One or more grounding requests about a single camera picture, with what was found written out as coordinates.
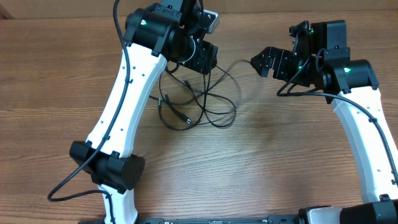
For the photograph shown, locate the thin black cable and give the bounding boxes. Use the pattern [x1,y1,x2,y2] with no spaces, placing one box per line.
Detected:
[183,58,252,129]

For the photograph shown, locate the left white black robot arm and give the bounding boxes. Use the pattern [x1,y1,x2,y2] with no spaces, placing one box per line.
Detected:
[70,1,219,223]

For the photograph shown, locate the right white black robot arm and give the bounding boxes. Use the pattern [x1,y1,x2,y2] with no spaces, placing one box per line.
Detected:
[250,20,397,223]

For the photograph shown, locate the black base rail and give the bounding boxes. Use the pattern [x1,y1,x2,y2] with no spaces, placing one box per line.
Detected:
[77,213,301,224]

